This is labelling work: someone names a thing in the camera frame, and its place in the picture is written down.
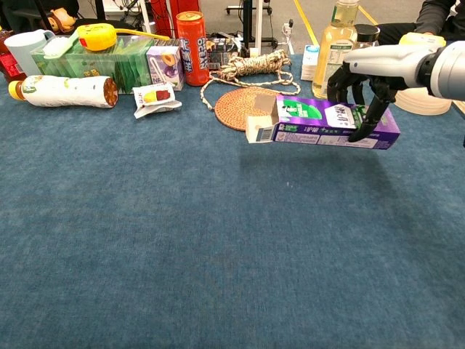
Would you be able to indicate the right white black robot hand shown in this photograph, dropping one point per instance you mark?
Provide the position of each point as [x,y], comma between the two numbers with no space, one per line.
[385,67]

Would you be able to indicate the purple green toothpaste box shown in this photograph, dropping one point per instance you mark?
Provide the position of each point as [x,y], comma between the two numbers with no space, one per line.
[301,111]

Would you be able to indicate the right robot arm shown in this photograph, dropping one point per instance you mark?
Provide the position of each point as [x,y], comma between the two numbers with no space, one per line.
[450,69]

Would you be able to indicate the person's dark-sleeved forearm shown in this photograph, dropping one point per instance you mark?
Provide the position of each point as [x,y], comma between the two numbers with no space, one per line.
[436,14]

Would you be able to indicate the dark printed snack package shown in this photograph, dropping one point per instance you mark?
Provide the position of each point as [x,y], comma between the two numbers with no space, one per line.
[221,51]

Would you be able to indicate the clear box green packets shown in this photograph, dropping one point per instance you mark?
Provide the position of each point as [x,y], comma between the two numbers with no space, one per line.
[101,65]

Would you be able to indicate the green tub yellow lid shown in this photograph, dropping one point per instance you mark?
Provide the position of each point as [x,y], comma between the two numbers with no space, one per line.
[417,38]

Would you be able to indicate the person's dark-clothed body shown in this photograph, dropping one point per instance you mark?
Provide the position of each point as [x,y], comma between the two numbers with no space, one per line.
[396,32]

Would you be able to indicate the glass jar black lid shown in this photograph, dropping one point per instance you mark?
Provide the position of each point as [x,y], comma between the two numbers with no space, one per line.
[367,34]

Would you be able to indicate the upturned cream bowl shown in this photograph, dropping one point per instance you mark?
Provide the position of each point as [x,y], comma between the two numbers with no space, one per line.
[417,103]

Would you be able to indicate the clear yellow oil bottle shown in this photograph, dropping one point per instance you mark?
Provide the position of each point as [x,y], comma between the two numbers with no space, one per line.
[332,51]

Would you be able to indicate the wooden stick bundle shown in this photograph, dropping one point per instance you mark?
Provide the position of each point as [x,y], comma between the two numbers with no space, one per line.
[459,107]

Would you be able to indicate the white power strip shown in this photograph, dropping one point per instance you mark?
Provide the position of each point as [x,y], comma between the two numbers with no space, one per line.
[287,29]

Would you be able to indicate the white black wheeled stand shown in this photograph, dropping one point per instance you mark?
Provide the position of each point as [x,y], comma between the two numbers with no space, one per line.
[259,22]

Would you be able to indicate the round woven rattan coaster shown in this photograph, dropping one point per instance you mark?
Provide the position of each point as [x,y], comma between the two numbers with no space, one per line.
[232,109]

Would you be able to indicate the tall orange drink can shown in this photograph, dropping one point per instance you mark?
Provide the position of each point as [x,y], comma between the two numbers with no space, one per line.
[192,47]

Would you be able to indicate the purple drink carton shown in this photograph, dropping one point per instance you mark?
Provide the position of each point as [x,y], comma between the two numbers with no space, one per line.
[165,67]

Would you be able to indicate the red cabinet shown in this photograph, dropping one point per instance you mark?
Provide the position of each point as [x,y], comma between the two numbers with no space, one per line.
[170,11]

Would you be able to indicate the white snack packet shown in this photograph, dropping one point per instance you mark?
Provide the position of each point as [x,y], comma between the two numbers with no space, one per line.
[154,98]

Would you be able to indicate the blue felt tablecloth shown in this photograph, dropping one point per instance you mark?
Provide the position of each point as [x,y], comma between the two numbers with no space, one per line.
[218,254]

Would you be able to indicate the white-labelled bottle yellow cap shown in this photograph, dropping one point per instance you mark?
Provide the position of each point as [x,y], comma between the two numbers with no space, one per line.
[65,91]

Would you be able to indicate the brown monkey toy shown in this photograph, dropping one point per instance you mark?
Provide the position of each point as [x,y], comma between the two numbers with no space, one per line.
[61,20]

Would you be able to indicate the white green brush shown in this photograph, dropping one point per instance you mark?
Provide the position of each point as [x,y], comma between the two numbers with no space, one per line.
[58,46]

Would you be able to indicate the pale blue plastic jug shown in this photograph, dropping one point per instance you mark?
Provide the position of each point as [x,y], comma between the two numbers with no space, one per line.
[22,51]

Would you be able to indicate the black office chair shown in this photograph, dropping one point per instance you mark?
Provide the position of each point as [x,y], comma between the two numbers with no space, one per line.
[22,11]

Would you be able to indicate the red packet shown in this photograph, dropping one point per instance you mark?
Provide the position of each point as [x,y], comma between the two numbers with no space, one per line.
[9,67]

